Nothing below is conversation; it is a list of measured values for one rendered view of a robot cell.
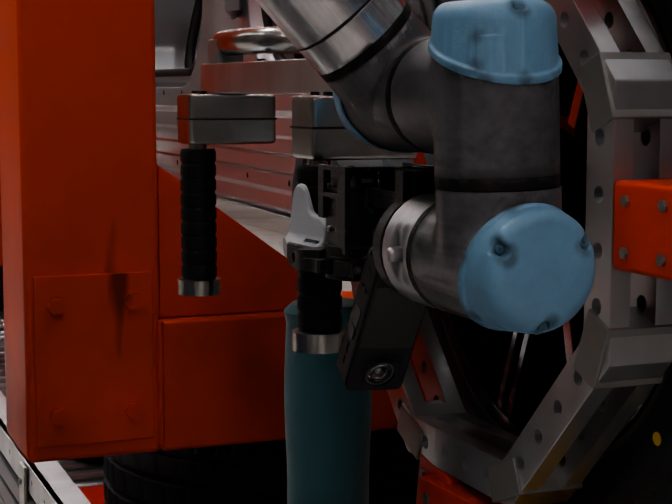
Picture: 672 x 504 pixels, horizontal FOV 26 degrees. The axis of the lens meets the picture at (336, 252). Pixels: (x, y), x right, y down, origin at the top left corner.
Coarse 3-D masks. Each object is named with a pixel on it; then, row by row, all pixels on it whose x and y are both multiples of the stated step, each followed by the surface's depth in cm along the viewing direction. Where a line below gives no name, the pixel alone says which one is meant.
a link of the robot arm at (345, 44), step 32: (256, 0) 94; (288, 0) 92; (320, 0) 92; (352, 0) 92; (384, 0) 93; (288, 32) 94; (320, 32) 93; (352, 32) 92; (384, 32) 93; (416, 32) 94; (320, 64) 94; (352, 64) 93; (384, 64) 93; (352, 96) 95; (384, 96) 93; (352, 128) 99; (384, 128) 94
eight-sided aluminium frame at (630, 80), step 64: (576, 0) 117; (576, 64) 117; (640, 64) 114; (640, 128) 115; (640, 320) 116; (448, 384) 153; (576, 384) 119; (640, 384) 118; (448, 448) 142; (512, 448) 130; (576, 448) 128
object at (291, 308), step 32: (288, 320) 146; (288, 352) 146; (288, 384) 146; (320, 384) 144; (288, 416) 146; (320, 416) 144; (352, 416) 145; (288, 448) 147; (320, 448) 145; (352, 448) 145; (288, 480) 148; (320, 480) 145; (352, 480) 146
